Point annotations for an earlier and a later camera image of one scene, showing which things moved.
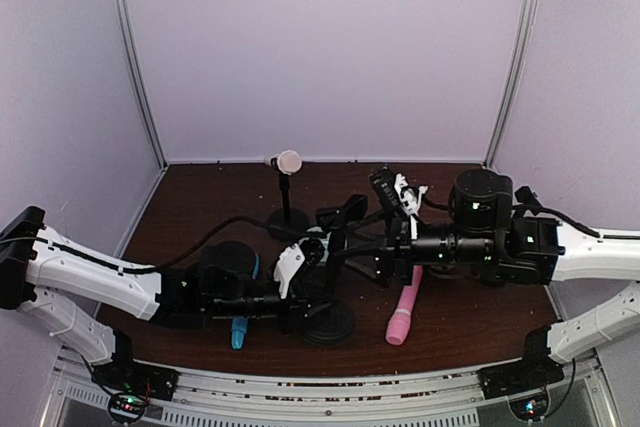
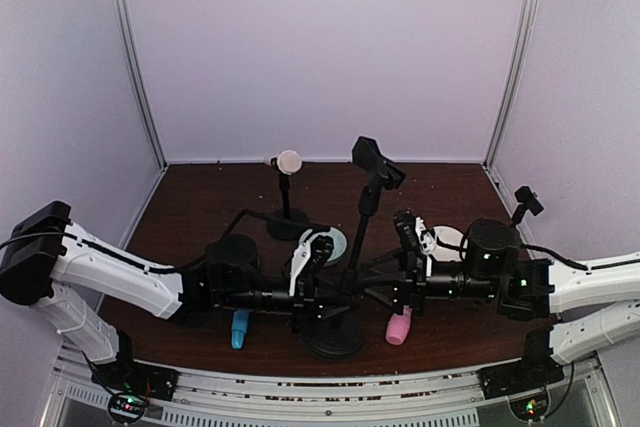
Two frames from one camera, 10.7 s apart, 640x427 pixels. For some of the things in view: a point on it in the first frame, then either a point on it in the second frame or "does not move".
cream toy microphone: (289, 161) does not move
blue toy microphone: (239, 324) does not move
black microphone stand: (288, 223) does not move
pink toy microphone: (399, 322) does not move
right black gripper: (396, 248) → (414, 289)
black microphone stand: (333, 323) → (341, 333)
